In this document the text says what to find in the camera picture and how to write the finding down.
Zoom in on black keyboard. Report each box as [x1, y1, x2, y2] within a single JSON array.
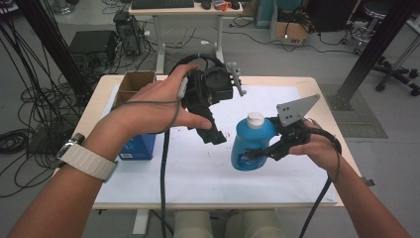
[[130, 0, 195, 10]]

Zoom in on blue detergent bottle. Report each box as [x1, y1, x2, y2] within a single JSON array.
[[230, 111, 279, 173]]

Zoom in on black computer tower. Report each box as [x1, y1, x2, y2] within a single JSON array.
[[113, 10, 147, 57]]

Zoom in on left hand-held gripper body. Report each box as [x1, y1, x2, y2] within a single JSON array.
[[180, 61, 248, 117]]

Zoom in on white table mat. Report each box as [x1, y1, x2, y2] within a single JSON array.
[[93, 83, 340, 208]]

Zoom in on blue cardboard box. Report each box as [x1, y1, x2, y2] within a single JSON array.
[[118, 132, 158, 162]]

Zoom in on thin grey cable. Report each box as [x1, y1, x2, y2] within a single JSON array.
[[111, 76, 190, 135]]

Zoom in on open brown cardboard box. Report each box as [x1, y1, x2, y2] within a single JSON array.
[[111, 69, 158, 109]]

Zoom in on orange small object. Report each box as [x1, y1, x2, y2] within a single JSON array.
[[212, 0, 233, 11]]

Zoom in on teal container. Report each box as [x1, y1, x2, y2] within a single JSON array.
[[255, 0, 275, 30]]

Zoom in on white desk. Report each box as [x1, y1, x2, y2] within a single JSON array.
[[128, 1, 245, 75]]

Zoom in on bundle of black floor cables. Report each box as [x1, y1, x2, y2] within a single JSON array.
[[0, 19, 90, 199]]

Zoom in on white table leg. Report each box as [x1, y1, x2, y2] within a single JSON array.
[[132, 208, 152, 237]]

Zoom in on black equipment case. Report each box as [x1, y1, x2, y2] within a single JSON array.
[[68, 30, 119, 57]]

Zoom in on thick black gripper cable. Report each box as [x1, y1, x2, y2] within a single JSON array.
[[297, 127, 343, 238], [159, 53, 226, 238]]

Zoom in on black metal stand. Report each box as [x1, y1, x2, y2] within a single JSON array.
[[14, 0, 93, 97], [336, 0, 420, 101]]

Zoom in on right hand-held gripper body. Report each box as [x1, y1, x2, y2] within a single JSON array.
[[267, 93, 322, 155]]

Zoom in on person's left hand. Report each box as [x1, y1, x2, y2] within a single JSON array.
[[83, 63, 213, 164]]

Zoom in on person's right hand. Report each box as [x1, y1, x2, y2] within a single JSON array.
[[288, 119, 342, 174]]

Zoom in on grey floor mat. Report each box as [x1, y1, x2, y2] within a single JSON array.
[[318, 82, 389, 140]]

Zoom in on wristwatch with cream strap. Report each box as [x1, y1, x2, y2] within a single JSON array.
[[53, 132, 119, 183]]

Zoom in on black chair base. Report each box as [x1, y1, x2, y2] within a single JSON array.
[[373, 55, 420, 97]]

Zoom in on long black floor cable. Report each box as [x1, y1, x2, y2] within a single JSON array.
[[220, 27, 355, 56]]

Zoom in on cardboard box with cables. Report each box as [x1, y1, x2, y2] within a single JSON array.
[[268, 7, 316, 47]]

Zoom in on person's beige trousers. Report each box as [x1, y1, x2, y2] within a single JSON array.
[[172, 209, 287, 238]]

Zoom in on chrome stool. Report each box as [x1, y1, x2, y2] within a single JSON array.
[[341, 0, 385, 56]]

